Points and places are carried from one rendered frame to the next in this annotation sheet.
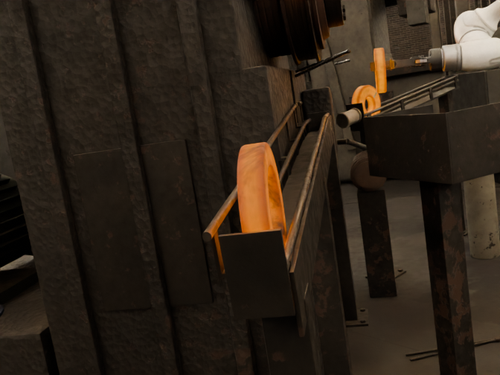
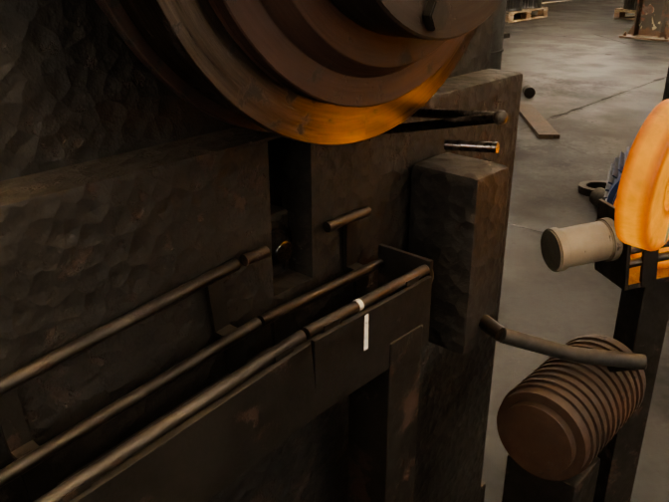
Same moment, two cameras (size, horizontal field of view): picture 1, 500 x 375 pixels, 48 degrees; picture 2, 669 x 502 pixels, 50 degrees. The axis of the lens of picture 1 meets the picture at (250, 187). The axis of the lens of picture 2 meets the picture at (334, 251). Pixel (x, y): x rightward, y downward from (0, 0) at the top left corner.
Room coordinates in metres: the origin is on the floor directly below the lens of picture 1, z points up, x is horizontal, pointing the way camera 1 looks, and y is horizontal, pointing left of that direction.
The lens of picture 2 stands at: (1.21, -0.57, 1.05)
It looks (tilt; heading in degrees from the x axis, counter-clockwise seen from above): 23 degrees down; 30
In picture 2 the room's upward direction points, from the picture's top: straight up
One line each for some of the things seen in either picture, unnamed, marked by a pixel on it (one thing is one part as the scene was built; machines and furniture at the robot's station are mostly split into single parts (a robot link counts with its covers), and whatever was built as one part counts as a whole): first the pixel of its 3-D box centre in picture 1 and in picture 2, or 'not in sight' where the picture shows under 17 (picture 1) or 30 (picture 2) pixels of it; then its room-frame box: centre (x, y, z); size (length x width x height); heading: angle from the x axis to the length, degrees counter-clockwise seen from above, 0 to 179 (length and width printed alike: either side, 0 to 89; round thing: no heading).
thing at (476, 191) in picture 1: (480, 195); not in sight; (2.29, -0.94, 0.26); 0.12 x 0.12 x 0.52
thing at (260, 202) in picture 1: (264, 213); not in sight; (0.72, -0.01, 0.65); 0.18 x 0.03 x 0.18; 171
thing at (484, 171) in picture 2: (319, 122); (452, 252); (2.02, -0.28, 0.68); 0.11 x 0.08 x 0.24; 78
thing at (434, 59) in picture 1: (427, 60); not in sight; (1.95, -0.67, 0.83); 0.09 x 0.08 x 0.07; 78
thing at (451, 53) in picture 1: (449, 58); not in sight; (1.94, -0.74, 0.83); 0.09 x 0.06 x 0.09; 168
